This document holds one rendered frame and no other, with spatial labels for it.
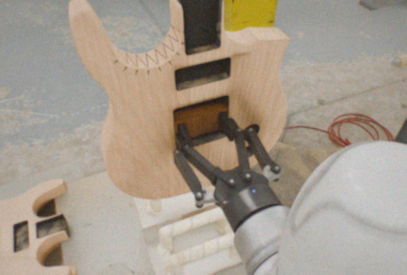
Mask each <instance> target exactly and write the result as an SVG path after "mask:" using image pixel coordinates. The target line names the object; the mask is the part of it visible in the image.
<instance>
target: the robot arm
mask: <svg viewBox="0 0 407 275"><path fill-rule="evenodd" d="M219 125H220V126H221V128H222V130H224V133H225V135H226V136H227V138H228V139H229V141H235V149H236V153H237V157H238V165H239V166H237V167H235V168H234V169H230V170H222V169H220V168H219V167H218V166H216V167H215V166H214V165H213V163H211V162H210V161H209V160H207V158H205V157H203V156H202V155H201V153H199V152H197V150H195V149H194V147H193V140H192V138H191V136H190V134H189V132H188V131H187V130H186V128H185V125H184V124H183V123H180V124H178V125H177V128H178V133H177V134H176V140H177V144H178V146H179V147H180V150H178V149H177V150H174V164H175V165H176V167H177V169H178V170H179V171H180V174H181V175H182V176H183V178H184V180H185V182H186V183H187V185H188V186H189V188H190V191H192V193H193V195H194V198H195V203H196V208H198V209H201V208H202V207H203V205H204V204H206V203H215V204H216V205H217V206H218V207H219V208H220V209H221V210H222V211H223V213H224V215H225V218H226V220H227V221H228V223H229V224H230V227H231V229H232V231H233V233H234V234H235V235H234V237H233V245H234V246H235V248H236V250H237V253H238V255H239V257H240V259H241V260H242V262H243V265H244V267H245V269H246V272H247V274H248V275H407V145H406V144H403V143H394V142H389V141H367V142H362V143H355V144H352V145H350V146H348V147H346V148H343V149H341V150H340V151H337V152H336V153H335V154H332V155H331V156H330V157H329V158H327V159H325V160H324V162H323V163H322V164H320V165H318V167H317V168H316V169H315V171H313V172H312V175H311V176H310V177H309V178H308V179H307V180H306V182H305V184H304V185H303V186H302V187H301V189H300V192H299V193H298V195H297V197H296V199H295V200H294V203H293V205H292V207H291V208H290V207H287V206H283V205H282V203H281V201H280V200H279V199H278V197H277V196H276V194H275V193H274V191H273V190H272V188H271V187H269V183H270V181H278V180H279V177H280V174H281V167H280V166H278V165H277V164H276V163H275V162H274V161H273V160H272V159H271V158H270V155H269V153H268V152H267V151H266V149H265V147H264V145H263V144H262V141H261V140H260V139H259V137H258V135H257V133H256V132H255V130H254V129H253V128H248V129H247V130H242V129H241V128H240V127H239V126H238V125H237V124H236V122H235V119H232V118H230V119H229V118H228V117H227V115H226V114H225V113H224V111H223V112H220V113H219ZM245 141H246V142H247V143H248V145H249V147H250V149H251V150H252V153H253V155H254V157H255V158H256V159H257V161H258V164H259V166H260V167H261V169H262V171H263V175H262V174H259V173H258V172H256V171H254V170H251V167H250V163H249V158H248V156H247V152H246V143H245ZM187 161H188V162H189V163H191V164H192V165H193V166H194V167H195V168H196V169H197V170H198V171H199V172H200V173H201V174H202V175H204V176H205V177H206V178H207V179H208V180H210V182H211V184H212V185H213V186H214V187H215V188H214V192H213V193H210V192H208V191H207V189H206V187H202V186H201V181H200V180H199V179H198V177H197V176H196V174H195V173H194V171H193V169H192V168H191V167H190V164H189V163H188V162H187Z"/></svg>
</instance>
